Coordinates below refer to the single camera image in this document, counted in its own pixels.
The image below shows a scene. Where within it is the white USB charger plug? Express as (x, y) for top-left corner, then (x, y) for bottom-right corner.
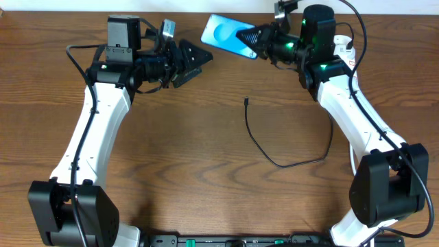
(333, 35), (355, 59)

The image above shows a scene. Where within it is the white power strip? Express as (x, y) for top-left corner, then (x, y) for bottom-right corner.
(346, 47), (358, 88)

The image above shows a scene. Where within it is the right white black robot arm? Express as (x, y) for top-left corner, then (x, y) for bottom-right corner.
(236, 1), (434, 246)

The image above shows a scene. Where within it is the black USB charging cable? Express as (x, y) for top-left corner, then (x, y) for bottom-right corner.
(244, 22), (355, 169)

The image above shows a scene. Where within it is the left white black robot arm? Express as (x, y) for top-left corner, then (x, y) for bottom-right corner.
(27, 15), (213, 246)

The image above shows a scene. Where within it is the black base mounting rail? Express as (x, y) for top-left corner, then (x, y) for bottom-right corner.
(140, 234), (405, 247)

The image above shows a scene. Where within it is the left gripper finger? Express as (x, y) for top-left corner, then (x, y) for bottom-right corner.
(179, 39), (213, 71)
(171, 67), (202, 88)

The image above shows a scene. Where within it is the blue screen Galaxy smartphone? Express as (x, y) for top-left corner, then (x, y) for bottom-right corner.
(200, 14), (257, 60)

